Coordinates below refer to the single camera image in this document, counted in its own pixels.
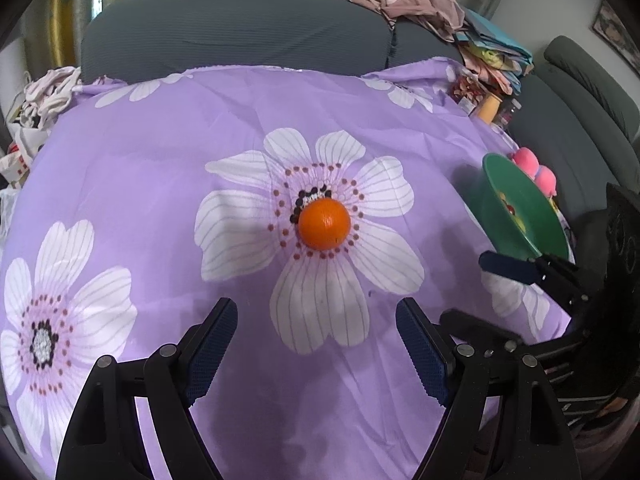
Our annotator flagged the purple floral tablecloth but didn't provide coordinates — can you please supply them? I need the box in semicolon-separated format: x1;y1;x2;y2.
1;58;568;479

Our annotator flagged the pile of folded clothes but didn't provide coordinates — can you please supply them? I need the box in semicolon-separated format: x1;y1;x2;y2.
454;9;534;96

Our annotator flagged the patterned white cloth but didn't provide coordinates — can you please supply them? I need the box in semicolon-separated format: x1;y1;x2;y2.
1;66;81;188

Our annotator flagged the green fruit front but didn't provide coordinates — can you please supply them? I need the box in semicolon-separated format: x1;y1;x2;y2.
512;214;527;234

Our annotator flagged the clear jar dark lid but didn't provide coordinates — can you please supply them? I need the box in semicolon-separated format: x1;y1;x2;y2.
494;99;522;130

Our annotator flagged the orange mandarin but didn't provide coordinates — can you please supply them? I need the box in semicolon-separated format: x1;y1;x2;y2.
297;197;350;252

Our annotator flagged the grey sofa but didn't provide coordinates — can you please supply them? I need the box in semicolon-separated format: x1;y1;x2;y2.
80;10;639;220

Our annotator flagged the yellow bottle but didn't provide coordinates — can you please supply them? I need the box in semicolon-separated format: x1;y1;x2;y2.
476;93;502;125

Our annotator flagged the framed picture on wall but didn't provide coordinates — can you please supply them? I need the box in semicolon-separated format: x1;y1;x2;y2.
592;0;640;73

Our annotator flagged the green plastic bowl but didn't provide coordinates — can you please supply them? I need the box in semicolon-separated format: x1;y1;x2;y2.
463;153;570;260

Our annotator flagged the pink plush pig toy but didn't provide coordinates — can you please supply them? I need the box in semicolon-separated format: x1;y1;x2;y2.
511;148;556;198

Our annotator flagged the pink crumpled cloth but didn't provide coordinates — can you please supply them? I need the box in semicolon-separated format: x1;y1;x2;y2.
347;0;465;44

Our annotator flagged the dark grey cushion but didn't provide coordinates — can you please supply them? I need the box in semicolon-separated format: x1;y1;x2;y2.
575;209;608;266

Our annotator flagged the clear box of dates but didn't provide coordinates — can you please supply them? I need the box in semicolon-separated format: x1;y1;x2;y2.
449;75;487;115

